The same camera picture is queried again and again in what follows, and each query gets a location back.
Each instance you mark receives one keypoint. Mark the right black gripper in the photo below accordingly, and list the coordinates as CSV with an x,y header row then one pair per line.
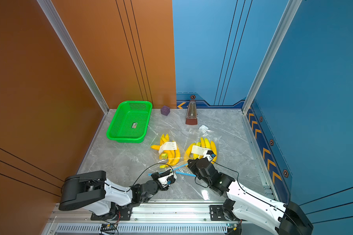
x,y
192,166

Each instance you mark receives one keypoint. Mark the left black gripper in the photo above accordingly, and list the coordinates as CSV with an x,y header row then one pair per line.
x,y
156,177

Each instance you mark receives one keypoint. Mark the yellow banana bunch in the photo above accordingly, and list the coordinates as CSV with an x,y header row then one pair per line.
x,y
168,151
196,150

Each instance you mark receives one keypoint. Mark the clear zip-top bag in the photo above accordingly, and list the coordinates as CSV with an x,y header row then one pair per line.
x,y
196,142
171,125

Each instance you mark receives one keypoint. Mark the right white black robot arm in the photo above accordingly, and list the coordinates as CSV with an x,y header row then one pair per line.
x,y
276,217

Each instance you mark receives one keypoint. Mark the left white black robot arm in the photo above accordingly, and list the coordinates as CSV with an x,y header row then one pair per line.
x,y
92,191

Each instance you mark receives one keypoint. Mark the small white object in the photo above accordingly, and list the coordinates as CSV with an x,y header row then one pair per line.
x,y
203,128

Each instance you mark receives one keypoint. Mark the brown wooden metronome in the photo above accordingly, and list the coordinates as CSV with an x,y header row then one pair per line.
x,y
191,115

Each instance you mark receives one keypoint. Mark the green circuit board left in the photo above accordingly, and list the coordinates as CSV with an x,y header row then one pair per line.
x,y
108,228

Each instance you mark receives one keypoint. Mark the green circuit board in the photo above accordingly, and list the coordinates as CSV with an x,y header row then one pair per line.
x,y
235,230
108,228

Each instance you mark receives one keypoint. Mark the small label in basket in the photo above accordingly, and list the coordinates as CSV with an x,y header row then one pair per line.
x,y
134,125

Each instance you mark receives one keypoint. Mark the green plastic basket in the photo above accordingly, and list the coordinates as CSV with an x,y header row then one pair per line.
x,y
126,114

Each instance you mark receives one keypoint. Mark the green circuit board right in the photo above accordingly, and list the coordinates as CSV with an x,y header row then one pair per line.
x,y
235,230

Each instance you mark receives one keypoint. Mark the purple cube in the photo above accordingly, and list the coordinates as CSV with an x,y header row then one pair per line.
x,y
165,110

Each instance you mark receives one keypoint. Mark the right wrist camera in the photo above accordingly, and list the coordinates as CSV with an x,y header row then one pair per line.
x,y
209,154

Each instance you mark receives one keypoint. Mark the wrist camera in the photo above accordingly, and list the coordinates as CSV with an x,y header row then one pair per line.
x,y
167,178
209,154

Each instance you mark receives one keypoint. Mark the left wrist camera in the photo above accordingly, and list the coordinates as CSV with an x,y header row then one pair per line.
x,y
167,178

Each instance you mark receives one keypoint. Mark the aluminium rail base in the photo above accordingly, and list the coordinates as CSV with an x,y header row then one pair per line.
x,y
158,217

